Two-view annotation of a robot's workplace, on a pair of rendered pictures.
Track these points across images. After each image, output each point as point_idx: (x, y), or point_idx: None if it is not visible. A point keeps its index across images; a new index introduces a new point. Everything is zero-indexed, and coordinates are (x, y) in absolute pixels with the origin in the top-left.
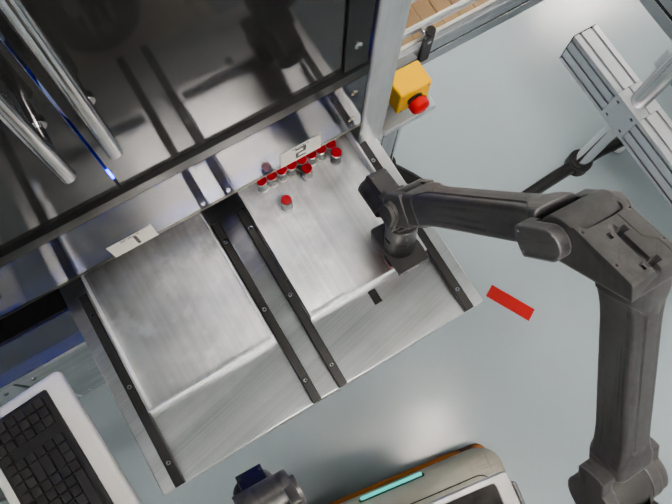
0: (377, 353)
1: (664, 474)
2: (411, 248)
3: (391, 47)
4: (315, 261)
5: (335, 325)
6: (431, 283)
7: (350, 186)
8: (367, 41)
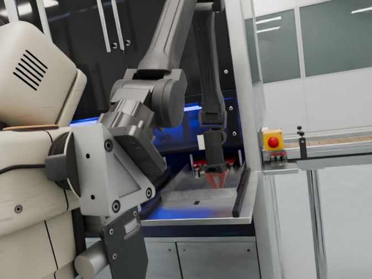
0: (171, 216)
1: (171, 82)
2: (214, 156)
3: (244, 82)
4: (187, 189)
5: (168, 205)
6: (228, 206)
7: (229, 178)
8: (230, 72)
